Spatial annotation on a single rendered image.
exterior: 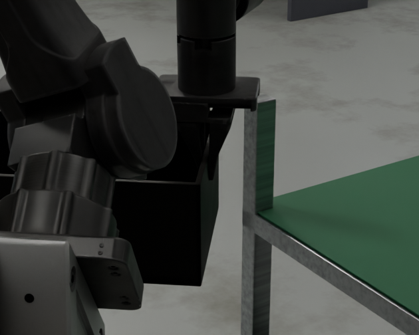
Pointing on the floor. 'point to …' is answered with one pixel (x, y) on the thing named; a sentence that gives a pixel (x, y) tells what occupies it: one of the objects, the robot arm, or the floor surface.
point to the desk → (321, 8)
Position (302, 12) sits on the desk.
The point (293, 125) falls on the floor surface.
